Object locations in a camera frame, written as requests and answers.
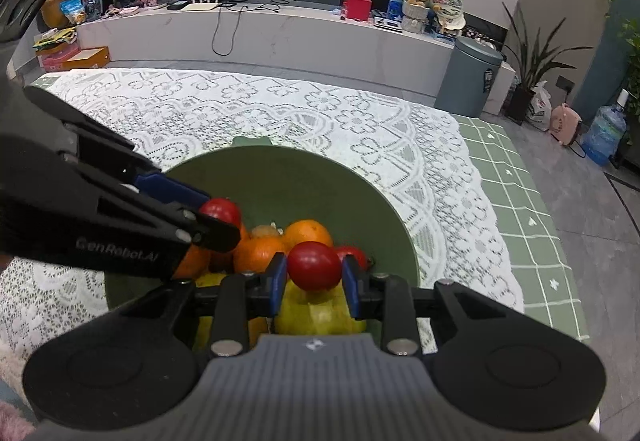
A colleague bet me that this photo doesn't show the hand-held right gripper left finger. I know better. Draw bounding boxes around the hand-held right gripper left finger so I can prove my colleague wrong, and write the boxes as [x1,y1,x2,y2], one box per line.
[127,252,290,357]

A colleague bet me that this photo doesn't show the long-leaf potted plant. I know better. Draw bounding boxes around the long-leaf potted plant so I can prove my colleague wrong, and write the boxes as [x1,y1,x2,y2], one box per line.
[501,3,594,126]

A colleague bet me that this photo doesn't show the green colander bowl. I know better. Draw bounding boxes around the green colander bowl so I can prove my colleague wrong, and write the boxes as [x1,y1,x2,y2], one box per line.
[102,135,420,337]

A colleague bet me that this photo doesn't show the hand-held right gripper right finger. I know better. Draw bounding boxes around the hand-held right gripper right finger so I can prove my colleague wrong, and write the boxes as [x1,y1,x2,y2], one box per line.
[341,253,506,356]

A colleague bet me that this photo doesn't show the pink heater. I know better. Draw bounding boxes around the pink heater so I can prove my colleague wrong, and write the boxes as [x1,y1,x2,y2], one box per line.
[550,103,584,146]

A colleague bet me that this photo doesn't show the grey trash can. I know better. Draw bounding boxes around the grey trash can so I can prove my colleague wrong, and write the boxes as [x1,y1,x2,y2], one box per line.
[434,37,505,118]

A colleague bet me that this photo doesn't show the bushy leafy plant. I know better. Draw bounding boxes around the bushy leafy plant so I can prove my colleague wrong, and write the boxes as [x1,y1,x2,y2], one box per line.
[619,18,640,122]

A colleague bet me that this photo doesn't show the red tomato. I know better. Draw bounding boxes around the red tomato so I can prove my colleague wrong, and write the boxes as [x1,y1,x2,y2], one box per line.
[199,197,242,232]
[335,246,370,272]
[286,241,343,293]

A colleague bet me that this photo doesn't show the white basket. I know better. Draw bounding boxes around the white basket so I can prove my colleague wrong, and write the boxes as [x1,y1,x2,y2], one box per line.
[402,1,430,34]

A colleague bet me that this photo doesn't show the yellow-green pear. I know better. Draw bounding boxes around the yellow-green pear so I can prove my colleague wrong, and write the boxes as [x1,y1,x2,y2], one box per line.
[192,271,232,352]
[274,277,369,336]

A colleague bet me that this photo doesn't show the blue snack bag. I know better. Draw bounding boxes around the blue snack bag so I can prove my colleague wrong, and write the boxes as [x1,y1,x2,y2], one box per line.
[60,0,89,26]

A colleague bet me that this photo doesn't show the black cable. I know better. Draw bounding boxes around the black cable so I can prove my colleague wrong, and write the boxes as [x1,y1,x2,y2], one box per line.
[210,1,291,57]

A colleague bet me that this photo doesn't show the blue water bottle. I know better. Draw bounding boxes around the blue water bottle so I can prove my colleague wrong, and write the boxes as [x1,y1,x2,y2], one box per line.
[581,89,630,167]

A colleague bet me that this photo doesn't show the pink box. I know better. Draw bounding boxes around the pink box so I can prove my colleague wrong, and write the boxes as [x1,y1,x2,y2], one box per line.
[37,43,81,74]

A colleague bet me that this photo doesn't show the orange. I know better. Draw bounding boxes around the orange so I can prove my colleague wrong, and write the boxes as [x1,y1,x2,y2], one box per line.
[172,243,213,280]
[210,222,251,272]
[233,235,288,275]
[281,219,334,252]

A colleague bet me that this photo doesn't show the brown kiwi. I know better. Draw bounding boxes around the brown kiwi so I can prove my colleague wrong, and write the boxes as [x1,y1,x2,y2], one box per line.
[250,222,282,240]

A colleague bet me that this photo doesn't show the white plastic bag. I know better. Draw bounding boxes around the white plastic bag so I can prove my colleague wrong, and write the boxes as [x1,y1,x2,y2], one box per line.
[527,81,553,132]

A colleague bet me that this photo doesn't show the yellow green packets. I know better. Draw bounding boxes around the yellow green packets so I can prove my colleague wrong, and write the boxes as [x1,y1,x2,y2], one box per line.
[32,28,79,54]

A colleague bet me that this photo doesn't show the white marble media console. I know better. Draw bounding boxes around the white marble media console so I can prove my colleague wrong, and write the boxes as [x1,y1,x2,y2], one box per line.
[75,0,516,117]

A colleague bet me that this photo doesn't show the red box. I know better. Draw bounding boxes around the red box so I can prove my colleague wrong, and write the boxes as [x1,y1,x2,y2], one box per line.
[342,0,374,22]

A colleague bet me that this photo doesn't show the orange cardboard box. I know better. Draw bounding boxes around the orange cardboard box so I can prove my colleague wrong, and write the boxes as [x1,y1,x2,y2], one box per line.
[62,47,110,71]

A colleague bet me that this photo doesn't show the white lace tablecloth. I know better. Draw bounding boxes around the white lace tablecloth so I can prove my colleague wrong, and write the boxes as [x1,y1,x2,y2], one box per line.
[0,67,525,357]

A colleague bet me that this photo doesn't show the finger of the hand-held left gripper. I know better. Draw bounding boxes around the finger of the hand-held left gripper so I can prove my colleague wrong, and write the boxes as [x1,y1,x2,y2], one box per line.
[5,134,242,253]
[23,85,211,211]

